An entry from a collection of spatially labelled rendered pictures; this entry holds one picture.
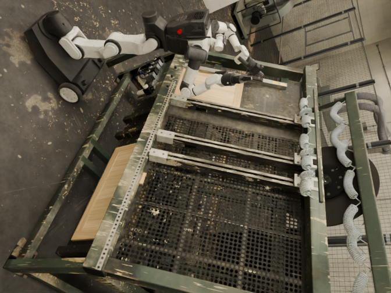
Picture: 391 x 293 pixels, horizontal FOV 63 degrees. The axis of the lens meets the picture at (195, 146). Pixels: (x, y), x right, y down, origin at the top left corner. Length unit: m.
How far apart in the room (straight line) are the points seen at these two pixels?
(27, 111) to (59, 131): 0.31
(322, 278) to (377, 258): 0.56
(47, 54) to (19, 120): 0.57
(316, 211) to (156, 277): 1.04
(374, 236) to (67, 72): 2.64
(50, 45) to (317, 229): 2.41
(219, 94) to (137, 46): 0.79
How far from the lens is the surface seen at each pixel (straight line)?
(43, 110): 2.89
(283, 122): 2.62
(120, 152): 2.87
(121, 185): 2.10
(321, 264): 2.01
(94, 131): 2.95
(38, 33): 2.92
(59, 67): 2.91
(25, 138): 2.75
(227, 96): 2.77
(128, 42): 2.66
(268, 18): 8.09
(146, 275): 1.84
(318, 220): 2.13
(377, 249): 2.46
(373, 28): 11.84
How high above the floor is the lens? 2.27
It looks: 29 degrees down
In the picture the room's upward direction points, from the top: 78 degrees clockwise
